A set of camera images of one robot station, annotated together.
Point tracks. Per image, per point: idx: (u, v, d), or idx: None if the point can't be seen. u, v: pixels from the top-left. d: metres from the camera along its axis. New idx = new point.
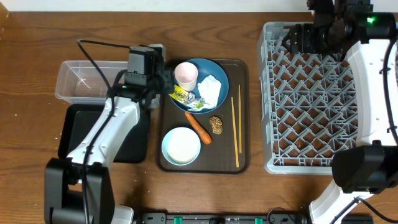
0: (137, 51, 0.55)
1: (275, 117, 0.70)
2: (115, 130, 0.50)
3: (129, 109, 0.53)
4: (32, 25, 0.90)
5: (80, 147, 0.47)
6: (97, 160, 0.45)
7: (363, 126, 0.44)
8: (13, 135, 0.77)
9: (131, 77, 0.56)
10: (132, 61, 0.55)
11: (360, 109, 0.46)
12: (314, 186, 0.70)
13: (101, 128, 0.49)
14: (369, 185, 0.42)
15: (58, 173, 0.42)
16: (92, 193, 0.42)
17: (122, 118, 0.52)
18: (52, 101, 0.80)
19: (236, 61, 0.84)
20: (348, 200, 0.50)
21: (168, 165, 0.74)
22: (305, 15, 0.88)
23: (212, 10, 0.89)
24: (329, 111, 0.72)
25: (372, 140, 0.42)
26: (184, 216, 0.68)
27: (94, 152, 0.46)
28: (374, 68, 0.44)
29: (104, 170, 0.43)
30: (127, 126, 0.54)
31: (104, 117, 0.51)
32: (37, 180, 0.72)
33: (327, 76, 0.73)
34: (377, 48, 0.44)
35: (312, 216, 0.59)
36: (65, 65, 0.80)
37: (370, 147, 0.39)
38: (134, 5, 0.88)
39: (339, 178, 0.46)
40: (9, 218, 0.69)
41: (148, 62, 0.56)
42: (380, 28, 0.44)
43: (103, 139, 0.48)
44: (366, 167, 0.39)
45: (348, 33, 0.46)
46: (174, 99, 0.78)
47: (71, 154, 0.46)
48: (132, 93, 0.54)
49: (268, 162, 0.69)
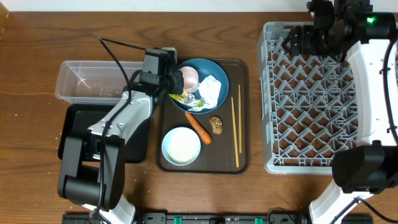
0: (152, 53, 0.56)
1: (275, 117, 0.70)
2: (133, 116, 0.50)
3: (145, 99, 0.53)
4: (32, 24, 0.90)
5: (99, 123, 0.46)
6: (116, 134, 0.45)
7: (363, 126, 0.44)
8: (13, 135, 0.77)
9: (145, 77, 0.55)
10: (147, 61, 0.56)
11: (360, 109, 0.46)
12: (314, 186, 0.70)
13: (119, 111, 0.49)
14: (369, 185, 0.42)
15: (78, 141, 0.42)
16: (109, 162, 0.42)
17: (138, 105, 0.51)
18: (52, 101, 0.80)
19: (236, 61, 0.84)
20: (348, 200, 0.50)
21: (168, 165, 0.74)
22: (305, 15, 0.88)
23: (212, 10, 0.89)
24: (329, 111, 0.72)
25: (372, 140, 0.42)
26: (184, 216, 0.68)
27: (113, 127, 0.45)
28: (374, 68, 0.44)
29: (121, 142, 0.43)
30: (141, 117, 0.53)
31: (121, 103, 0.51)
32: (37, 180, 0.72)
33: (327, 76, 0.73)
34: (377, 48, 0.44)
35: (312, 216, 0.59)
36: (65, 65, 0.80)
37: (370, 147, 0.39)
38: (135, 5, 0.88)
39: (339, 178, 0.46)
40: (9, 218, 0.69)
41: (162, 62, 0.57)
42: (380, 28, 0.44)
43: (122, 118, 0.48)
44: (365, 167, 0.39)
45: (348, 34, 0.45)
46: (174, 99, 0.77)
47: (90, 127, 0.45)
48: (146, 90, 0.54)
49: (268, 162, 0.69)
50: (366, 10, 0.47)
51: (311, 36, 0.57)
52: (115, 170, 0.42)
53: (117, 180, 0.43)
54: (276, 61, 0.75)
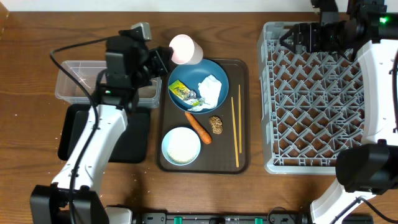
0: (114, 50, 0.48)
1: (275, 117, 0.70)
2: (102, 145, 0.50)
3: (114, 119, 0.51)
4: (33, 24, 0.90)
5: (66, 169, 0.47)
6: (84, 183, 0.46)
7: (370, 124, 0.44)
8: (13, 135, 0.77)
9: (112, 79, 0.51)
10: (110, 61, 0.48)
11: (367, 108, 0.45)
12: (314, 186, 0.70)
13: (86, 145, 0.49)
14: (371, 185, 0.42)
15: (44, 201, 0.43)
16: (81, 216, 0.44)
17: (106, 130, 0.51)
18: (52, 101, 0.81)
19: (236, 61, 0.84)
20: (350, 200, 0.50)
21: (168, 165, 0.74)
22: (305, 15, 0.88)
23: (212, 10, 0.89)
24: (329, 111, 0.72)
25: (378, 139, 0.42)
26: (184, 216, 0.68)
27: (80, 174, 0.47)
28: (384, 68, 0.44)
29: (91, 195, 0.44)
30: (114, 135, 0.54)
31: (88, 130, 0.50)
32: (36, 180, 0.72)
33: (326, 76, 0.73)
34: (387, 49, 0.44)
35: (312, 215, 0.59)
36: (65, 65, 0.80)
37: (375, 146, 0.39)
38: (135, 5, 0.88)
39: (341, 176, 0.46)
40: (9, 218, 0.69)
41: (129, 58, 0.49)
42: (393, 29, 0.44)
43: (89, 158, 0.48)
44: (369, 166, 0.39)
45: (360, 33, 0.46)
46: (174, 94, 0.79)
47: (56, 179, 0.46)
48: (116, 99, 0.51)
49: (268, 162, 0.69)
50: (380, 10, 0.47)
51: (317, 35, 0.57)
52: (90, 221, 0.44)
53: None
54: (276, 61, 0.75)
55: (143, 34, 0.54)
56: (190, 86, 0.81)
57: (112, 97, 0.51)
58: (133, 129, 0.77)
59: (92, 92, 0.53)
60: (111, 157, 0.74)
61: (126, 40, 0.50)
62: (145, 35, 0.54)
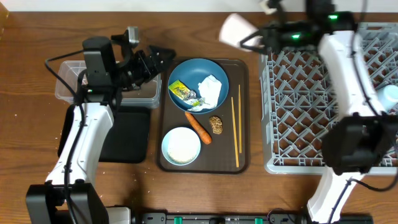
0: (91, 49, 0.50)
1: (275, 117, 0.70)
2: (91, 139, 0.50)
3: (99, 116, 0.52)
4: (33, 24, 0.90)
5: (58, 167, 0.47)
6: (79, 177, 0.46)
7: (343, 104, 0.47)
8: (12, 135, 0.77)
9: (94, 77, 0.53)
10: (89, 60, 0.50)
11: (337, 93, 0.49)
12: (314, 186, 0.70)
13: (75, 142, 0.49)
14: (355, 159, 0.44)
15: (41, 200, 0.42)
16: (79, 210, 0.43)
17: (94, 126, 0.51)
18: (52, 101, 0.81)
19: (236, 61, 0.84)
20: (342, 184, 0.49)
21: (168, 165, 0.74)
22: None
23: (211, 10, 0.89)
24: (329, 111, 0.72)
25: (352, 111, 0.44)
26: (184, 216, 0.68)
27: (73, 169, 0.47)
28: (343, 55, 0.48)
29: (87, 186, 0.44)
30: (102, 130, 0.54)
31: (75, 129, 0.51)
32: (36, 180, 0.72)
33: (327, 76, 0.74)
34: (342, 38, 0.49)
35: (311, 213, 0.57)
36: (65, 65, 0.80)
37: (351, 120, 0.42)
38: (135, 5, 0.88)
39: (329, 159, 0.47)
40: (9, 218, 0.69)
41: (106, 56, 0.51)
42: (342, 23, 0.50)
43: (80, 154, 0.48)
44: (351, 140, 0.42)
45: (316, 33, 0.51)
46: (174, 94, 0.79)
47: (50, 177, 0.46)
48: (99, 96, 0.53)
49: (268, 162, 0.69)
50: (330, 9, 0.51)
51: (282, 33, 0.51)
52: (89, 214, 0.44)
53: (96, 219, 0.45)
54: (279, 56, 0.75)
55: (129, 38, 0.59)
56: (190, 86, 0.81)
57: (94, 94, 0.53)
58: (133, 129, 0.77)
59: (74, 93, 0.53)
60: (112, 157, 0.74)
61: (101, 39, 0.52)
62: (131, 38, 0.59)
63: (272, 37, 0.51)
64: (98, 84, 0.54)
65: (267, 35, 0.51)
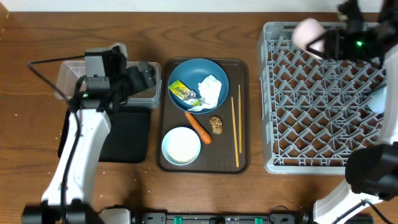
0: (92, 53, 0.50)
1: (275, 117, 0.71)
2: (88, 151, 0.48)
3: (96, 124, 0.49)
4: (33, 24, 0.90)
5: (54, 184, 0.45)
6: (76, 195, 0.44)
7: (386, 126, 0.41)
8: (12, 135, 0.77)
9: (92, 83, 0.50)
10: (89, 65, 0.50)
11: (385, 112, 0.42)
12: (316, 185, 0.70)
13: (71, 156, 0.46)
14: (380, 187, 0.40)
15: (37, 220, 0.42)
16: None
17: (90, 135, 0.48)
18: (52, 101, 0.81)
19: (236, 61, 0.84)
20: (356, 202, 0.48)
21: (168, 165, 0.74)
22: (303, 15, 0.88)
23: (211, 10, 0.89)
24: (329, 111, 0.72)
25: (393, 140, 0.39)
26: (184, 216, 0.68)
27: (69, 186, 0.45)
28: None
29: (84, 206, 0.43)
30: (100, 138, 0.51)
31: (71, 139, 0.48)
32: (37, 180, 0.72)
33: (326, 76, 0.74)
34: None
35: (315, 214, 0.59)
36: (65, 65, 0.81)
37: (390, 147, 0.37)
38: (135, 5, 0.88)
39: (350, 176, 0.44)
40: (9, 218, 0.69)
41: (107, 60, 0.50)
42: None
43: (76, 169, 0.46)
44: (382, 167, 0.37)
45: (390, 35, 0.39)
46: (174, 94, 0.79)
47: (46, 195, 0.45)
48: (96, 100, 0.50)
49: (268, 162, 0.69)
50: None
51: (346, 42, 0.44)
52: None
53: None
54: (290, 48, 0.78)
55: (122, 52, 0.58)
56: (190, 86, 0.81)
57: (91, 101, 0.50)
58: (133, 129, 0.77)
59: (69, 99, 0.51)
60: (111, 157, 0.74)
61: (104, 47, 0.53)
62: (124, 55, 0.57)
63: (333, 42, 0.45)
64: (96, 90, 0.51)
65: (332, 38, 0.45)
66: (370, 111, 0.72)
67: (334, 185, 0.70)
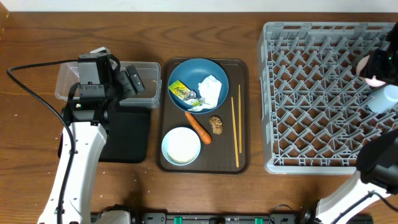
0: (86, 60, 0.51)
1: (275, 117, 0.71)
2: (84, 170, 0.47)
3: (91, 139, 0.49)
4: (32, 24, 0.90)
5: (50, 206, 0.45)
6: (73, 218, 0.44)
7: None
8: (12, 135, 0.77)
9: (87, 90, 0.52)
10: (83, 71, 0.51)
11: None
12: (316, 185, 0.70)
13: (66, 176, 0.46)
14: (387, 175, 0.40)
15: None
16: None
17: (86, 152, 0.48)
18: (52, 101, 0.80)
19: (236, 61, 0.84)
20: (360, 195, 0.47)
21: (168, 165, 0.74)
22: (303, 15, 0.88)
23: (211, 10, 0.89)
24: (329, 111, 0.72)
25: None
26: (184, 216, 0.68)
27: (65, 210, 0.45)
28: None
29: None
30: (96, 154, 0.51)
31: (66, 156, 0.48)
32: (37, 180, 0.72)
33: (327, 76, 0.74)
34: None
35: (318, 210, 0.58)
36: (65, 65, 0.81)
37: None
38: (135, 5, 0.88)
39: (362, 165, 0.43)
40: (9, 217, 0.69)
41: (101, 66, 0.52)
42: None
43: (73, 191, 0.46)
44: None
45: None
46: (174, 94, 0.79)
47: (42, 218, 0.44)
48: (90, 109, 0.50)
49: (268, 162, 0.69)
50: None
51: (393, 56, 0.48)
52: None
53: None
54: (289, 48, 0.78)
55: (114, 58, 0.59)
56: (190, 86, 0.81)
57: (83, 111, 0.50)
58: (132, 129, 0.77)
59: (63, 110, 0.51)
60: (111, 157, 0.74)
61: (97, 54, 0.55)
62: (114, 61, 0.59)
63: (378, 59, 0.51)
64: (89, 99, 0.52)
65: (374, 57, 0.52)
66: (370, 111, 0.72)
67: (334, 185, 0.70)
